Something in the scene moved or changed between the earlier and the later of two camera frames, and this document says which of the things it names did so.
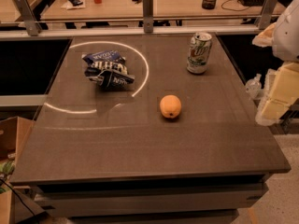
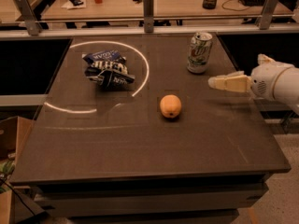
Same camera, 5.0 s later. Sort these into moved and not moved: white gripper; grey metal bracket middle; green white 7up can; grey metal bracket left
Moved: white gripper
Not moved: green white 7up can; grey metal bracket left; grey metal bracket middle
